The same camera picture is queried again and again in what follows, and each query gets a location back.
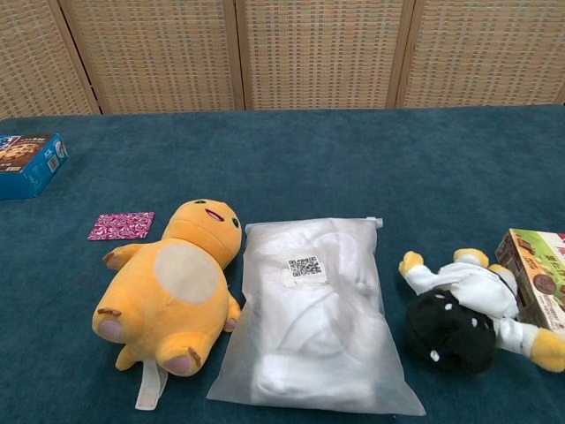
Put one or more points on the pink glitter card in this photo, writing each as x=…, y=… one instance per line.
x=121, y=226

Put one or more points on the blue carpet table cover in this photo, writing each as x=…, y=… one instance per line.
x=309, y=168

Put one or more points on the white clothes in plastic bag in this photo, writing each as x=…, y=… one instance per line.
x=309, y=318

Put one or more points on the orange plush toy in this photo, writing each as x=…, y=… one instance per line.
x=167, y=282

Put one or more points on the woven bamboo folding screen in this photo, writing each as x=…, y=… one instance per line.
x=309, y=53

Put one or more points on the black white plush doll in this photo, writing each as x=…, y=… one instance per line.
x=446, y=335

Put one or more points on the blue chocolate cookie box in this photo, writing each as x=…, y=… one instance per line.
x=39, y=172

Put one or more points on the green red biscuit box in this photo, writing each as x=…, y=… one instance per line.
x=543, y=282

